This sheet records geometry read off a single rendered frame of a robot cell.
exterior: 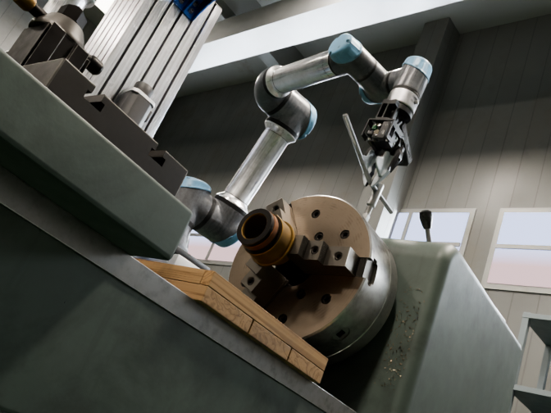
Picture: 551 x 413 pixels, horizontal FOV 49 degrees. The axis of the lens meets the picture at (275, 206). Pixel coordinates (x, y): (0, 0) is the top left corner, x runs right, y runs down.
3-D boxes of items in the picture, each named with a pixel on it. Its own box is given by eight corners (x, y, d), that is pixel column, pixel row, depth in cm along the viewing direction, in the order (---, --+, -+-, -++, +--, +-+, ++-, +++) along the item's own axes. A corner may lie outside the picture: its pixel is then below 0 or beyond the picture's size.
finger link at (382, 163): (362, 175, 138) (375, 142, 141) (372, 189, 142) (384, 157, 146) (374, 176, 136) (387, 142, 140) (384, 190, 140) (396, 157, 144)
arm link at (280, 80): (248, 64, 188) (357, 21, 149) (272, 86, 194) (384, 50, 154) (231, 93, 185) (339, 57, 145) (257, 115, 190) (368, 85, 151)
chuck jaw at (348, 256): (319, 260, 116) (375, 262, 109) (311, 283, 114) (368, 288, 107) (290, 231, 109) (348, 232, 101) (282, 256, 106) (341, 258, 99)
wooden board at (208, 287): (163, 339, 114) (172, 319, 115) (320, 383, 91) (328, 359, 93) (38, 267, 93) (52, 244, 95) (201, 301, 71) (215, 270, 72)
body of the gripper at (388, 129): (358, 137, 143) (376, 97, 147) (372, 158, 149) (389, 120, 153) (386, 138, 138) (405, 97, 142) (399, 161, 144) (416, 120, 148)
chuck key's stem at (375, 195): (360, 226, 143) (377, 186, 147) (367, 228, 142) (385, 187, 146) (356, 221, 142) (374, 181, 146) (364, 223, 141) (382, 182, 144)
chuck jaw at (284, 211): (289, 264, 120) (280, 220, 128) (311, 253, 118) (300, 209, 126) (259, 236, 112) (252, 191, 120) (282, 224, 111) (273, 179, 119)
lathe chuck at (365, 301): (225, 327, 128) (298, 204, 136) (340, 388, 106) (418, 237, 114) (200, 309, 121) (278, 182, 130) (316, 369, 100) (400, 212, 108)
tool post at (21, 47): (29, 120, 84) (65, 65, 88) (59, 117, 79) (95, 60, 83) (-16, 84, 79) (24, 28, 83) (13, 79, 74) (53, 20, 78)
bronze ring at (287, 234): (270, 228, 116) (243, 202, 110) (309, 230, 110) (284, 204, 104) (252, 270, 112) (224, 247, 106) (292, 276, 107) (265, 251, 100)
